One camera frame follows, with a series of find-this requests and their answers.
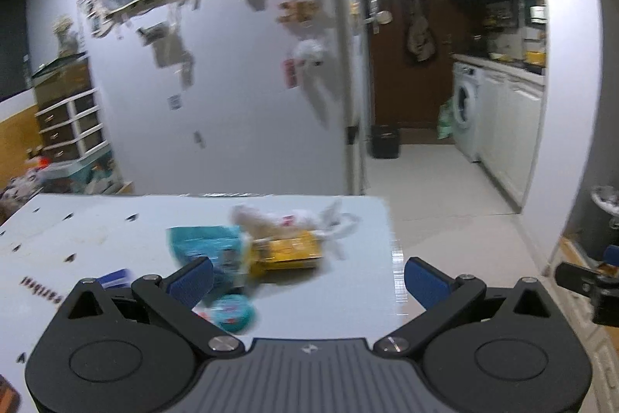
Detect white and blue packet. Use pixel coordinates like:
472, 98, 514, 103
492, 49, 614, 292
96, 269, 135, 291

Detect white plush toy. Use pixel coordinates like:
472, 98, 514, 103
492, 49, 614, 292
291, 37, 328, 69

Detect teal round container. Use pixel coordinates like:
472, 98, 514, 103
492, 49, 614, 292
209, 294, 258, 335

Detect hanging strainer ladle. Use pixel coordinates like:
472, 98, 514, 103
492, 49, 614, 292
365, 0, 393, 27

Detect black floor bin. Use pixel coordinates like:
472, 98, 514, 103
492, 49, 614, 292
370, 124, 401, 160

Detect wooden toy on wall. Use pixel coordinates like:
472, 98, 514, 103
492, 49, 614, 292
277, 1, 321, 25

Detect white kitchen cabinets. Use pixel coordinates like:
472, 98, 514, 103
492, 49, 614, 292
479, 67, 546, 208

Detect pink hanging tag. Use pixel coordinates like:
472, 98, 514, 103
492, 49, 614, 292
282, 58, 299, 89

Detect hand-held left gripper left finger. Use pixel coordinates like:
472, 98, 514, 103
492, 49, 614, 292
60, 255, 243, 353

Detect foil-wrapped white table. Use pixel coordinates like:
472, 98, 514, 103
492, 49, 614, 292
0, 194, 427, 413

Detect brown wooden door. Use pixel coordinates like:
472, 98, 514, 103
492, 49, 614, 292
359, 0, 458, 130

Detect green plastic bag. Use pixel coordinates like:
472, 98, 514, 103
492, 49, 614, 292
436, 98, 455, 141

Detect dried flowers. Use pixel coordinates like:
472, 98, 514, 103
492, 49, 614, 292
52, 14, 81, 59

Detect cloth bag on door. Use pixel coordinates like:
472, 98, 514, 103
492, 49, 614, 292
405, 0, 437, 66

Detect teal snack packet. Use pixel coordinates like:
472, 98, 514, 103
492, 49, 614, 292
166, 224, 253, 294

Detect white knotted plastic bag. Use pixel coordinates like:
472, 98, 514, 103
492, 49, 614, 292
229, 199, 361, 260

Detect pile of toys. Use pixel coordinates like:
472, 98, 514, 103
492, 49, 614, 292
0, 147, 135, 221

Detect white drawer cabinet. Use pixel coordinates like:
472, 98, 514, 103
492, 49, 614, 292
30, 51, 111, 163

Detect grey bin with white liner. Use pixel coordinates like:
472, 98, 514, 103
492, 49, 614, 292
578, 185, 619, 261

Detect yellow snack packet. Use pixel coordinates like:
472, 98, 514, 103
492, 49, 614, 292
246, 229, 326, 281

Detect white washing machine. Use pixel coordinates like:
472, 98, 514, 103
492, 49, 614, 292
451, 61, 485, 163

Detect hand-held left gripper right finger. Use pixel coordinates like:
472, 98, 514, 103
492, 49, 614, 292
374, 256, 562, 352

